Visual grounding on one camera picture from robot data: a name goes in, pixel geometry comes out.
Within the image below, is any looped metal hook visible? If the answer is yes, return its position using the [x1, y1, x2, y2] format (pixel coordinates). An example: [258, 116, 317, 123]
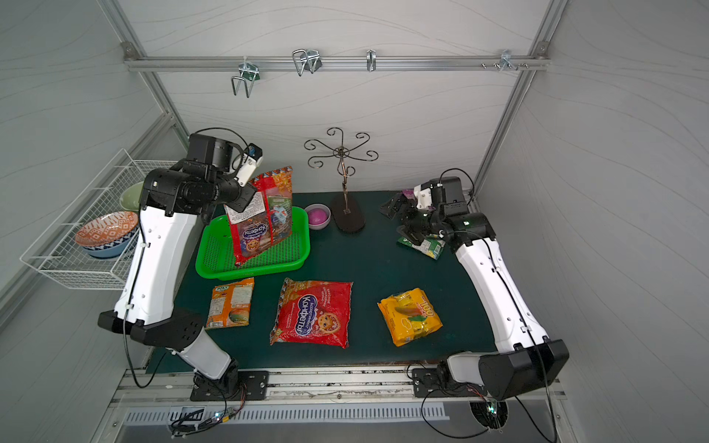
[292, 49, 322, 77]

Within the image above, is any yellow mango candy bag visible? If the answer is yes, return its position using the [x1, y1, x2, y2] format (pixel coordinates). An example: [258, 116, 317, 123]
[378, 288, 443, 347]

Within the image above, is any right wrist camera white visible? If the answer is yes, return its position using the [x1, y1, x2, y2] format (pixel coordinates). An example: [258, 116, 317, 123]
[414, 185, 433, 210]

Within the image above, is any right metal bracket hook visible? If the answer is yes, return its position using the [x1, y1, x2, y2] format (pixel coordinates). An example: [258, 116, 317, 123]
[480, 51, 529, 72]

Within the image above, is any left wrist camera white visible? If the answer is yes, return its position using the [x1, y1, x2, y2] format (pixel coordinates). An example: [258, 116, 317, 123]
[234, 143, 263, 188]

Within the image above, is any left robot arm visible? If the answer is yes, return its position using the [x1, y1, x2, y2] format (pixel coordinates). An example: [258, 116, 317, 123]
[98, 131, 263, 383]

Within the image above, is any green tea snack packet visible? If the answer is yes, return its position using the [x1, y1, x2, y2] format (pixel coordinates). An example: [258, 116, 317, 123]
[397, 236, 446, 260]

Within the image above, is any light green ceramic bowl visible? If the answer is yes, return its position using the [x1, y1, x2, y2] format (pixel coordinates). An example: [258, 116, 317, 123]
[119, 182, 143, 212]

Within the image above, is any small pink bowl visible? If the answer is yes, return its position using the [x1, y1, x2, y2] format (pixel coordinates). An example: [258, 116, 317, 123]
[305, 203, 332, 231]

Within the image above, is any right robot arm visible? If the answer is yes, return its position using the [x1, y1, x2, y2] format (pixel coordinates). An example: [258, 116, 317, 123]
[380, 175, 570, 401]

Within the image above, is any white wire wall basket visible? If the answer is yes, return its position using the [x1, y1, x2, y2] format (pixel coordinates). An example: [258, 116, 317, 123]
[20, 151, 174, 290]

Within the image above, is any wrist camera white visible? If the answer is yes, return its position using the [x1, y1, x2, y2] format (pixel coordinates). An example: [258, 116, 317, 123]
[234, 143, 263, 188]
[414, 185, 433, 210]

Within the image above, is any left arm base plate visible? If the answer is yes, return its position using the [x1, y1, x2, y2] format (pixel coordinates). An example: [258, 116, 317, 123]
[189, 369, 270, 402]

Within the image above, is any green plastic basket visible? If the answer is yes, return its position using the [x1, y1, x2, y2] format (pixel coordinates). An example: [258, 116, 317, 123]
[195, 207, 311, 281]

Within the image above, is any orange snack packet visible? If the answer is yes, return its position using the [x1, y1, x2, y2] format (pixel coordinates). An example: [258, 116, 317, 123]
[205, 278, 255, 330]

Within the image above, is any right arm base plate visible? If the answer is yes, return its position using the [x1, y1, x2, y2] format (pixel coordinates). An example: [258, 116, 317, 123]
[406, 365, 487, 400]

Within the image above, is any right base black cable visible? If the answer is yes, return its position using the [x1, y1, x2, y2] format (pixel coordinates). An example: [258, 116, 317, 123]
[406, 362, 508, 440]

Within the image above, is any metal jewelry tree stand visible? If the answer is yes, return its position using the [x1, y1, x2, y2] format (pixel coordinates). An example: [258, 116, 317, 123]
[304, 127, 380, 234]

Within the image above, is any horizontal aluminium rail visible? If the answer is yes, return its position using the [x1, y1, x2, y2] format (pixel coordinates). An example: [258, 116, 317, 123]
[124, 54, 551, 73]

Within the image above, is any aluminium front frame rail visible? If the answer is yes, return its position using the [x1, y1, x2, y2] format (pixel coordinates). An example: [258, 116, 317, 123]
[110, 362, 566, 409]

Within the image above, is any orange patterned bowl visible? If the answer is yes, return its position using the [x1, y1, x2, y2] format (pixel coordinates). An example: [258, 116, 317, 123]
[74, 212, 138, 247]

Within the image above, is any double prong metal hook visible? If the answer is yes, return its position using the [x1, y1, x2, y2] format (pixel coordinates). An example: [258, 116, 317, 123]
[231, 59, 260, 98]

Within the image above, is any left base cable bundle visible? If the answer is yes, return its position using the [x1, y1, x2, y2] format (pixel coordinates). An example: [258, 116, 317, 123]
[168, 381, 247, 439]

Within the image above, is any small metal hook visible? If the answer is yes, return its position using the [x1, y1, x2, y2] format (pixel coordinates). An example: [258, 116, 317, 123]
[366, 49, 377, 72]

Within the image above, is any blue bowl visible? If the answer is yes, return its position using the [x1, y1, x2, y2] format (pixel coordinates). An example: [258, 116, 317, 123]
[82, 232, 137, 260]

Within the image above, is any red candy bag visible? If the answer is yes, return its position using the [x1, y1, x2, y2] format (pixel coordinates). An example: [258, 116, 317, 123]
[270, 278, 354, 349]
[225, 166, 293, 268]

